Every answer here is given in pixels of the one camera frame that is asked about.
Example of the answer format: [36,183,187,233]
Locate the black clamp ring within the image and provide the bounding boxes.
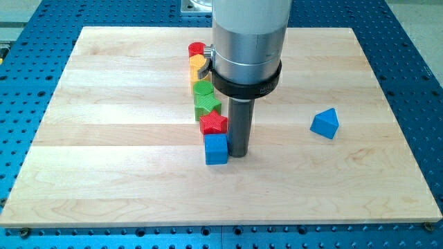
[210,60,282,100]

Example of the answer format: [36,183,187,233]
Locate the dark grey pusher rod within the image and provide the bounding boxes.
[227,98,255,158]

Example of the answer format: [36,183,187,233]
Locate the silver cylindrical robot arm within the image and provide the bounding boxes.
[204,0,292,158]

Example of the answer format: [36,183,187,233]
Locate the blue cube block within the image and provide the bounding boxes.
[204,133,228,165]

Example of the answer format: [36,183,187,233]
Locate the red star block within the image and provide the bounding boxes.
[199,110,228,135]

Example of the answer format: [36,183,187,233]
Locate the green star block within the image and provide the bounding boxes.
[195,94,222,121]

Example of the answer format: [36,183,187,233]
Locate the green cylinder block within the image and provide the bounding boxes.
[192,80,214,104]

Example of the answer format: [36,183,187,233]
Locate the yellow hexagon block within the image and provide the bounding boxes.
[189,54,211,93]

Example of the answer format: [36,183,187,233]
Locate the blue triangular prism block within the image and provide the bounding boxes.
[310,108,340,140]

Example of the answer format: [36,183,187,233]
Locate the red cylinder block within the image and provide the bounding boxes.
[188,41,206,57]

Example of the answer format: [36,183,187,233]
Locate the light wooden board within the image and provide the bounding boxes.
[1,27,442,228]

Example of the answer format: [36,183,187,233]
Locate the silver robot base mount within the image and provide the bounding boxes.
[181,0,213,14]

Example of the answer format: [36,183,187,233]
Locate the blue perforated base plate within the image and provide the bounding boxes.
[1,0,442,248]

